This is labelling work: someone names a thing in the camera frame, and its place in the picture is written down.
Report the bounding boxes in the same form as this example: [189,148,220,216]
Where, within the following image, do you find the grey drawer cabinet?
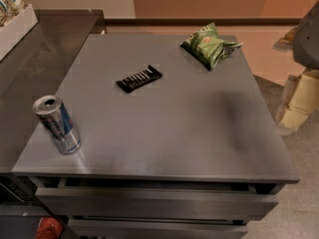
[14,34,298,228]

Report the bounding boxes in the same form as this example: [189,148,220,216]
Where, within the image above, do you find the silver blue redbull can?
[32,96,81,154]

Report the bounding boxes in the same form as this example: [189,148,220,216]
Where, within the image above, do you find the green chip bag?
[180,23,243,71]

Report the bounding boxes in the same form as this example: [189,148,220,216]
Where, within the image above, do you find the black candy bar wrapper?
[116,65,162,94]

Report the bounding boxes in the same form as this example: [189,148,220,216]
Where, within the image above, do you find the grey drawer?
[69,220,247,239]
[36,188,278,220]

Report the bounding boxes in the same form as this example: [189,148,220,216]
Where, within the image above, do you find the white cardboard snack box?
[0,4,38,61]

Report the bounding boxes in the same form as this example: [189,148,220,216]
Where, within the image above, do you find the dark side counter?
[0,9,104,174]

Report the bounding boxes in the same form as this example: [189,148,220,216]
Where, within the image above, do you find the lower grey drawer front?
[69,220,247,239]

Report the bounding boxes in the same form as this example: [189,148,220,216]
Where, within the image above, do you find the upper grey drawer front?
[36,188,278,220]

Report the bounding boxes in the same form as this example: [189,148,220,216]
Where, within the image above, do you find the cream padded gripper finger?
[275,69,319,135]

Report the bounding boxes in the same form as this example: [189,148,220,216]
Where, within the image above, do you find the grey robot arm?
[275,1,319,135]

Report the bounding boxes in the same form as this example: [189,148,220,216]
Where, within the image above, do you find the snack packets in box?
[0,0,27,27]

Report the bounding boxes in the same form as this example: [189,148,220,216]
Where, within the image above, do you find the red object on floor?
[35,217,64,239]

